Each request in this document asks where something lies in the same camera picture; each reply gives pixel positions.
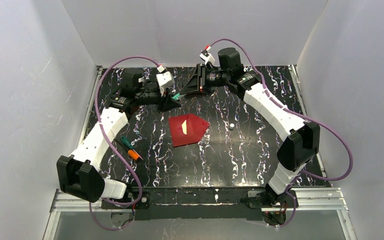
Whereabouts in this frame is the aluminium front rail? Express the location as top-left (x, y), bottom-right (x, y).
top-left (51, 187), bottom-right (349, 212)

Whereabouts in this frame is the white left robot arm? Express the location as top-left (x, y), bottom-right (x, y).
top-left (56, 66), bottom-right (181, 203)

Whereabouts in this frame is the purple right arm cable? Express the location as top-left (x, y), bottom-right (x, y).
top-left (208, 38), bottom-right (355, 229)

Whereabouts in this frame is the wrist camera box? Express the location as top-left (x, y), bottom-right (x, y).
top-left (156, 64), bottom-right (175, 97)
top-left (199, 45), bottom-right (215, 65)

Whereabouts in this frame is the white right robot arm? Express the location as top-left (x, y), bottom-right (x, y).
top-left (180, 46), bottom-right (320, 205)

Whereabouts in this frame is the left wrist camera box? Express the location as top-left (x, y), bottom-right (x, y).
top-left (156, 64), bottom-right (175, 97)

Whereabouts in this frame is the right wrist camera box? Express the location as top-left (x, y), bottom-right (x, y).
top-left (199, 45), bottom-right (215, 65)

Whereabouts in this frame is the orange green screwdriver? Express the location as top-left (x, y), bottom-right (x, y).
top-left (115, 136), bottom-right (143, 162)

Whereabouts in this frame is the white green glue stick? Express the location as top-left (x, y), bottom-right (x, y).
top-left (172, 93), bottom-right (182, 101)

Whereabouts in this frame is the peach lined letter paper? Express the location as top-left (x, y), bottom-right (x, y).
top-left (181, 119), bottom-right (188, 135)

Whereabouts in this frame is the red paper envelope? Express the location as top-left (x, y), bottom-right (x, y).
top-left (168, 113), bottom-right (210, 147)

